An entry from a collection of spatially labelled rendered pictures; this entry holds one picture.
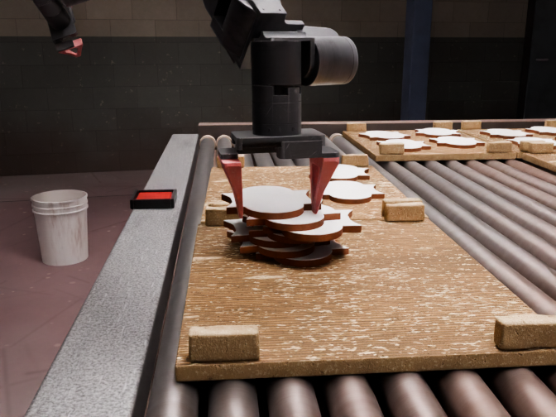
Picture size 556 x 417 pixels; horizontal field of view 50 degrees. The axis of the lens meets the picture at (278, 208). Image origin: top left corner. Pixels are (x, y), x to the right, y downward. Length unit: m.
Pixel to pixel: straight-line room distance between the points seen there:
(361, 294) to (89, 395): 0.29
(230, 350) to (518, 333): 0.25
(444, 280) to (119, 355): 0.36
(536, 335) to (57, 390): 0.41
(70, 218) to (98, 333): 2.85
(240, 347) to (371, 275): 0.24
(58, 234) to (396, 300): 2.97
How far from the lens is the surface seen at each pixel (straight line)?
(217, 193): 1.08
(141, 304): 0.69
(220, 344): 0.51
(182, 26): 5.92
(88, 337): 0.63
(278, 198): 0.77
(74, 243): 3.53
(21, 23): 5.99
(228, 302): 0.63
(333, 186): 1.09
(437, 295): 0.67
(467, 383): 0.55
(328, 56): 0.71
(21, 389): 2.43
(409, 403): 0.52
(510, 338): 0.57
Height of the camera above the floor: 1.19
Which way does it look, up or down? 15 degrees down
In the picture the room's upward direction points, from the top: straight up
